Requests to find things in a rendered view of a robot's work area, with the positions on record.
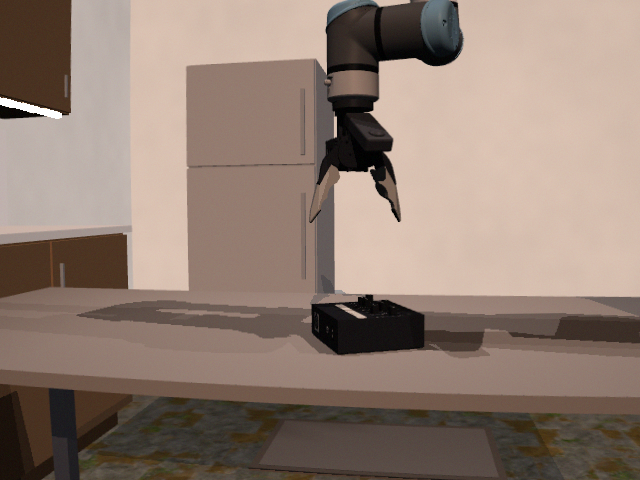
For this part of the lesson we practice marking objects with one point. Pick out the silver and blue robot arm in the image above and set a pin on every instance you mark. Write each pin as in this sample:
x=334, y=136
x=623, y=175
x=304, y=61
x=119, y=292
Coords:
x=360, y=34

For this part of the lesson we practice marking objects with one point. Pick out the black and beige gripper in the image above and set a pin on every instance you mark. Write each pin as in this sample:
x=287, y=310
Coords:
x=351, y=157

